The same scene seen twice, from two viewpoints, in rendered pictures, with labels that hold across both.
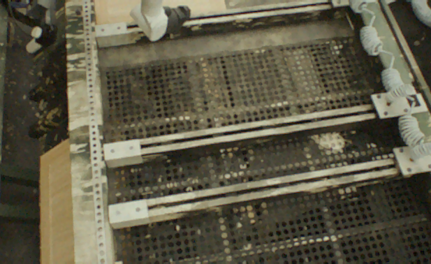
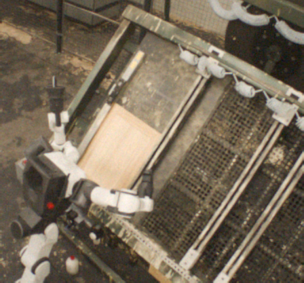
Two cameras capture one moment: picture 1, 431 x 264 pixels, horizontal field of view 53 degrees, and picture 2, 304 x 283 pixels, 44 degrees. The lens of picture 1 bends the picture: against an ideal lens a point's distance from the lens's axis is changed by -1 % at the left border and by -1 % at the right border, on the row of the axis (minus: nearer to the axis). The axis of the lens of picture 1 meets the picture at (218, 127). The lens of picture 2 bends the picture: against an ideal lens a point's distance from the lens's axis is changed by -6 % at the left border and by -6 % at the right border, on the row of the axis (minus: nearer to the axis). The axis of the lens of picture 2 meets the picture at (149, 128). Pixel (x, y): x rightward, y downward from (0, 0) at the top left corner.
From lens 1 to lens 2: 0.96 m
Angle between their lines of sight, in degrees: 11
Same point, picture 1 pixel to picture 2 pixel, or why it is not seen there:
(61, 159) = not seen: hidden behind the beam
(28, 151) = (137, 268)
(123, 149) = (189, 258)
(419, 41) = (264, 34)
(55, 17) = (89, 218)
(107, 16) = not seen: hidden behind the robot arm
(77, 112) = (151, 258)
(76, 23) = (103, 215)
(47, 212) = not seen: outside the picture
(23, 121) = (119, 256)
